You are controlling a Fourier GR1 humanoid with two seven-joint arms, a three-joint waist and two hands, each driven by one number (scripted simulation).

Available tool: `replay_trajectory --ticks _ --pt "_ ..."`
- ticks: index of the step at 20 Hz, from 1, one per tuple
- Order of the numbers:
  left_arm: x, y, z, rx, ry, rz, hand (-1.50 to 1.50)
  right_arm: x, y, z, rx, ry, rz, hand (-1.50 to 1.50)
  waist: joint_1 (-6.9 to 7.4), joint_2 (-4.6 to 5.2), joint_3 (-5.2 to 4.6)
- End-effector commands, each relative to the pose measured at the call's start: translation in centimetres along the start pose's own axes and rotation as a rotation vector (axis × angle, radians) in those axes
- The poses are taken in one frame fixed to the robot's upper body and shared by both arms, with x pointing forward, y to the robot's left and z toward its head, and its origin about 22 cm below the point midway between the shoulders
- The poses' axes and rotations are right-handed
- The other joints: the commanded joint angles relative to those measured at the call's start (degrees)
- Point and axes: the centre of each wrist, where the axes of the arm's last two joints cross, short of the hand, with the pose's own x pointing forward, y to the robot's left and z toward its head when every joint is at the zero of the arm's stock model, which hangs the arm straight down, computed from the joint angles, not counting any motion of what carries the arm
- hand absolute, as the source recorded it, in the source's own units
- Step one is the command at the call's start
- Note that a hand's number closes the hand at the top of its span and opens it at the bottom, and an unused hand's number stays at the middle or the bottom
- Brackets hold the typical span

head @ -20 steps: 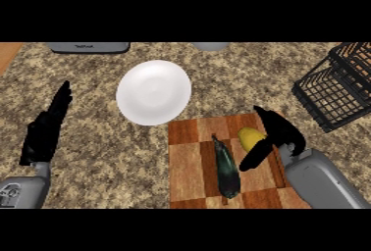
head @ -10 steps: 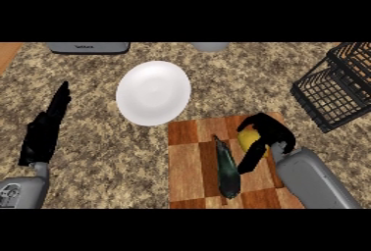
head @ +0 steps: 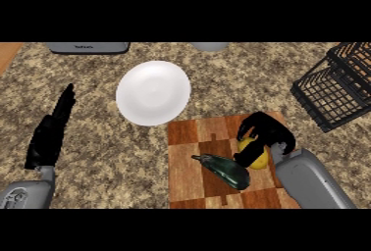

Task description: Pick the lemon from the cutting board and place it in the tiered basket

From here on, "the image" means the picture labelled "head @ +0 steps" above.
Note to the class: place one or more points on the white oval plate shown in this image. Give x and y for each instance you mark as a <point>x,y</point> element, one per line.
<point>152,93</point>

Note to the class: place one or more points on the grey flat appliance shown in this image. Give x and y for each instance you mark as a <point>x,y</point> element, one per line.
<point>88,47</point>

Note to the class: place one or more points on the pale grey round object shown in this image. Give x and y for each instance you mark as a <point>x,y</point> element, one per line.
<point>208,46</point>

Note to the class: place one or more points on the yellow lemon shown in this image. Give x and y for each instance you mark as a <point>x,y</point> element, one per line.
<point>260,161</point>

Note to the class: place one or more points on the dark green eggplant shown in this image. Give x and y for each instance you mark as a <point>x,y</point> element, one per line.
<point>226,169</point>

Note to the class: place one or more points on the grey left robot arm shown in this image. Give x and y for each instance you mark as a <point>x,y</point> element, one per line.
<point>29,191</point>

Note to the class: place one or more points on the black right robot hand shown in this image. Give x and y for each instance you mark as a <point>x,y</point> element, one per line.
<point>264,130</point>

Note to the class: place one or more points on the brown wooden panel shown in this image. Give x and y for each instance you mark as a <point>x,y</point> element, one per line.
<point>7,54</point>

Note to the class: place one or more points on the checkered wooden cutting board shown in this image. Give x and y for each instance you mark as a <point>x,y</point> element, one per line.
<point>192,170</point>

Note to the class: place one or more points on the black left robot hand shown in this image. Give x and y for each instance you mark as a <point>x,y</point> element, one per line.
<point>47,137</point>

